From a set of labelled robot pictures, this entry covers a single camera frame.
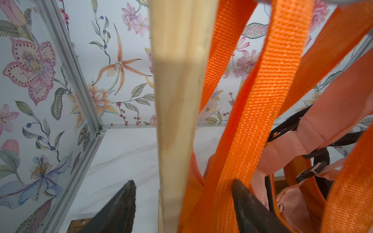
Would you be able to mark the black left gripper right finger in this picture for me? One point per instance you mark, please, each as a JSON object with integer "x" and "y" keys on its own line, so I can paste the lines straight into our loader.
{"x": 252, "y": 216}

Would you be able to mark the wooden hanging rack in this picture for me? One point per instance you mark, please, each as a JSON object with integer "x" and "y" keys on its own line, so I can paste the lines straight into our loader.
{"x": 181, "y": 36}

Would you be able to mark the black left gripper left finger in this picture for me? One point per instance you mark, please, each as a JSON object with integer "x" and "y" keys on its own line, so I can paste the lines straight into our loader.
{"x": 117, "y": 216}

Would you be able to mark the aluminium corner post left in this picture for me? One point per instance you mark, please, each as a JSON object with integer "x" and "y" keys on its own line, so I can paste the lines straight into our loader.
{"x": 61, "y": 37}

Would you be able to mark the pink waist bag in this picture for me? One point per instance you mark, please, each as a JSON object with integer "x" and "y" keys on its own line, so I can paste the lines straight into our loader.
{"x": 329, "y": 122}

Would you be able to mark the orange waist bag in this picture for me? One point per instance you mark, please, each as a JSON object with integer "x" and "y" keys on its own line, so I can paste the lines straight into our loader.
{"x": 279, "y": 80}

